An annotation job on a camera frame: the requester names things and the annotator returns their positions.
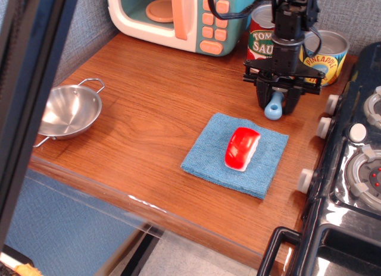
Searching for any steel two-handled bowl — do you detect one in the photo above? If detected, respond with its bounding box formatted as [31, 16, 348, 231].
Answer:
[33, 78, 105, 148]

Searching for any tomato sauce can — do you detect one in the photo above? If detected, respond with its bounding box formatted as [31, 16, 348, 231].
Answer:
[246, 4, 274, 60]

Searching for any toy microwave oven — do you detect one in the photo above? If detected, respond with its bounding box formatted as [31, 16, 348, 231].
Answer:
[107, 0, 250, 57]

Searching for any orange fuzzy object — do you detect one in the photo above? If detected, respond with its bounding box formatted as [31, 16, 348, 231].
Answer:
[1, 264, 42, 276]

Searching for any black toy stove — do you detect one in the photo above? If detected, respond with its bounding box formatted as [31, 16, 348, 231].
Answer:
[258, 42, 380, 275]

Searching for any black cable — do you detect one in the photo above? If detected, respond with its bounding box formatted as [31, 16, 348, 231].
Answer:
[207, 0, 323, 57]

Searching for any blue handled grey spoon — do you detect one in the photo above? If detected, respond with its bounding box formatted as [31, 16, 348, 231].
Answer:
[264, 89, 288, 121]

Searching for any pineapple slices can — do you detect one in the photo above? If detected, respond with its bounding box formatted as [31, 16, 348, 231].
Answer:
[299, 30, 349, 86]

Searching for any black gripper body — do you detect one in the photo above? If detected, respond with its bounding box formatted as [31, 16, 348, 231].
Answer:
[243, 36, 325, 95]

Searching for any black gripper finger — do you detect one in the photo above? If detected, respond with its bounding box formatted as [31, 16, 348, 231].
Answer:
[255, 78, 272, 109]
[283, 87, 301, 115]

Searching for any blue folded cloth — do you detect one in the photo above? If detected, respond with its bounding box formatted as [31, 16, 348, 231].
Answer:
[181, 113, 289, 199]

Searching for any red toy sushi piece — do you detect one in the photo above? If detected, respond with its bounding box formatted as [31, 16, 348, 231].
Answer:
[224, 127, 261, 172]

